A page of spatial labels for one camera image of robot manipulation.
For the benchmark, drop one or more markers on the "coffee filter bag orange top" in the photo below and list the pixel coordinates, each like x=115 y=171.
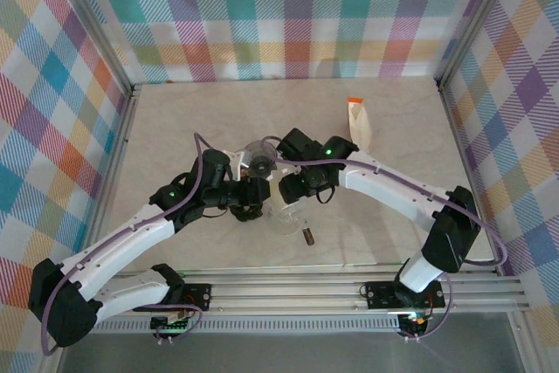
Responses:
x=360 y=128

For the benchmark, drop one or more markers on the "left controller circuit board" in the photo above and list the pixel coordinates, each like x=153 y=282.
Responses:
x=170 y=325

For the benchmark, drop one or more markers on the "olive transparent coffee dripper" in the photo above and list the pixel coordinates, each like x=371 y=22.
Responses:
x=249 y=216

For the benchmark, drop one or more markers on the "aluminium side rail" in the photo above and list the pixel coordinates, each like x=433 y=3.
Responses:
x=463 y=163
x=118 y=163

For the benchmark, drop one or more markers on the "right controller circuit board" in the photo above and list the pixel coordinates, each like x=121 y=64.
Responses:
x=412 y=322

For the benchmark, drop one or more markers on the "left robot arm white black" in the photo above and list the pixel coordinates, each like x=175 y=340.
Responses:
x=131 y=237

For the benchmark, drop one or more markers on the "controller circuit board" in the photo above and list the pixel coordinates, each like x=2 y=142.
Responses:
x=170 y=325
x=412 y=322

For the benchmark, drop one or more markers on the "aluminium mounting rail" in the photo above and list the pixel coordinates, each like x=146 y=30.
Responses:
x=284 y=299

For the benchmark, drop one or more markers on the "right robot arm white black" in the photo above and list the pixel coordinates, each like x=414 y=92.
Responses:
x=393 y=185

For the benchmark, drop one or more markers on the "grey transparent coffee dripper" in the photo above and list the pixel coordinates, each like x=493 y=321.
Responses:
x=262 y=166

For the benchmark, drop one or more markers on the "aluminium frame post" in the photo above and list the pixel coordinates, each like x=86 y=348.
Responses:
x=477 y=19
x=101 y=36

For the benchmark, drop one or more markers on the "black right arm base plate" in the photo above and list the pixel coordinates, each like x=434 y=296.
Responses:
x=380 y=294

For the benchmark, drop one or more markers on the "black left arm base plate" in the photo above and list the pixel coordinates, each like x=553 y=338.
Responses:
x=196 y=296

